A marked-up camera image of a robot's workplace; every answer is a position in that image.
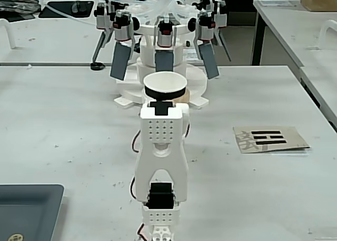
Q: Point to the round gold tray badge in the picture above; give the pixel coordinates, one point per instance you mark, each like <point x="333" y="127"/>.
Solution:
<point x="15" y="237"/>

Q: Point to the grey paddle actuator unit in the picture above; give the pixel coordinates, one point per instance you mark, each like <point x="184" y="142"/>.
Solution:
<point x="121" y="59"/>
<point x="164" y="59"/>
<point x="208" y="59"/>
<point x="103" y="20"/>
<point x="221" y="17"/>

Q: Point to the clear plastic tube bundle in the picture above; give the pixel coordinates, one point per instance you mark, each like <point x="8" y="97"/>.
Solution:
<point x="160" y="4"/>

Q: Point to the white table with black leg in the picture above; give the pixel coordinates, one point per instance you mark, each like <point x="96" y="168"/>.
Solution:
<point x="289" y="30"/>

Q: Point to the black paper cup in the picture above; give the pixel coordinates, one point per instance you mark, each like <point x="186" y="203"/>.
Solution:
<point x="164" y="81"/>

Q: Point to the black mat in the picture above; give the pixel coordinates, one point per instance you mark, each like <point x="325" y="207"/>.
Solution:
<point x="65" y="9"/>

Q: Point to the small black round cap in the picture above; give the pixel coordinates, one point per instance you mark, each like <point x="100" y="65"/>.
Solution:
<point x="96" y="66"/>

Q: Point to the printed paper label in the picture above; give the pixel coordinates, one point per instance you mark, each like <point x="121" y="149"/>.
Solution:
<point x="190" y="54"/>

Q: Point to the dark grey tray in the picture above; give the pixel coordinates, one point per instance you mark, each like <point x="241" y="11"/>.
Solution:
<point x="29" y="209"/>

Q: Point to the cardboard card with black bars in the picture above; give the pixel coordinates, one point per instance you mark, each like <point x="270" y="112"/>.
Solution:
<point x="271" y="139"/>

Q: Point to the white paper sheets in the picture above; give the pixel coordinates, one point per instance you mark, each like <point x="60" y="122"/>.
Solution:
<point x="279" y="3"/>

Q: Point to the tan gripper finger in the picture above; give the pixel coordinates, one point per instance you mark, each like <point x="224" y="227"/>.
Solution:
<point x="185" y="97"/>

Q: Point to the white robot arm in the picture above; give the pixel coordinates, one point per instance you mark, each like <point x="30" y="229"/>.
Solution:
<point x="162" y="135"/>

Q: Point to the dark crumpled plastic bag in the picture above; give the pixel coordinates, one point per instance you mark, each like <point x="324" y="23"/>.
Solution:
<point x="15" y="6"/>

